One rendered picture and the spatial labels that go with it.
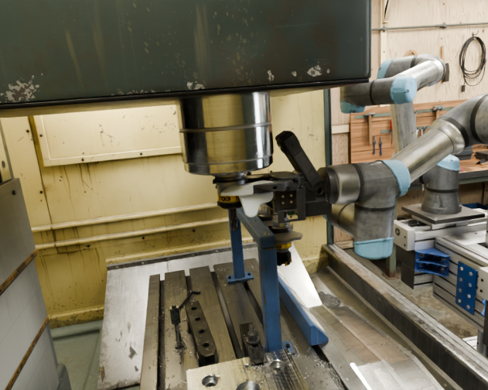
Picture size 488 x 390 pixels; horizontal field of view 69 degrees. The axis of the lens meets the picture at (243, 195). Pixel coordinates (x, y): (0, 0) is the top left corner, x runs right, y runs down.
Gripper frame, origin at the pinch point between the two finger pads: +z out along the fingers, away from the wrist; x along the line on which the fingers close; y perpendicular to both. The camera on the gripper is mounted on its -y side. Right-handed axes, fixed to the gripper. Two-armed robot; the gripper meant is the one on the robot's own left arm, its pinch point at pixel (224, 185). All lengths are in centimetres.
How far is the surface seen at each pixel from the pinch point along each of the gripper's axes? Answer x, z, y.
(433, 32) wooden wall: 256, -250, -72
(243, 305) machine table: 42, -10, 49
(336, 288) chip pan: 80, -62, 72
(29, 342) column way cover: 12, 41, 31
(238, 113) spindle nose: -7.9, -1.7, -12.4
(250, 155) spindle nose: -7.7, -3.2, -6.0
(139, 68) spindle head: -12.4, 11.5, -18.7
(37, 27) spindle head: -12.4, 22.5, -23.7
